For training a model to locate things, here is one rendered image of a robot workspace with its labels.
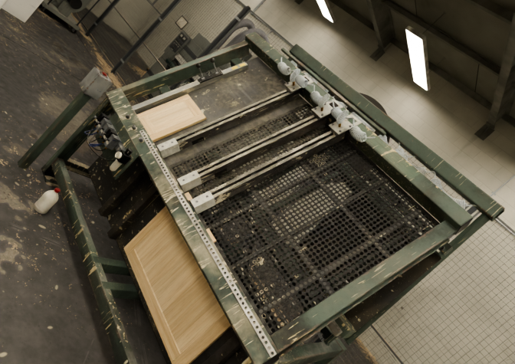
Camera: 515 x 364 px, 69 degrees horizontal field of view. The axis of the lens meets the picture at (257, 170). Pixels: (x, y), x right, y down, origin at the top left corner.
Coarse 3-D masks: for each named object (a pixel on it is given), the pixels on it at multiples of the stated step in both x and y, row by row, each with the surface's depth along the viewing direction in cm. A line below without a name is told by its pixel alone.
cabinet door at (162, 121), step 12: (156, 108) 273; (168, 108) 273; (180, 108) 272; (192, 108) 271; (144, 120) 265; (156, 120) 265; (168, 120) 264; (180, 120) 264; (192, 120) 263; (156, 132) 257; (168, 132) 257
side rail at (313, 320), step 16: (416, 240) 193; (432, 240) 192; (448, 240) 203; (400, 256) 187; (416, 256) 187; (368, 272) 183; (384, 272) 183; (400, 272) 193; (352, 288) 178; (368, 288) 178; (320, 304) 174; (336, 304) 174; (352, 304) 184; (304, 320) 170; (320, 320) 170; (272, 336) 166; (288, 336) 166; (304, 336) 175
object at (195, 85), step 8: (224, 72) 293; (232, 72) 295; (208, 80) 288; (216, 80) 292; (184, 88) 283; (192, 88) 285; (160, 96) 278; (168, 96) 278; (176, 96) 282; (136, 104) 273; (144, 104) 273; (152, 104) 275; (136, 112) 272
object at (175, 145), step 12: (288, 84) 269; (276, 96) 267; (288, 96) 269; (252, 108) 260; (264, 108) 264; (216, 120) 254; (228, 120) 253; (240, 120) 259; (192, 132) 248; (204, 132) 248; (216, 132) 254; (168, 144) 242; (180, 144) 244; (192, 144) 250
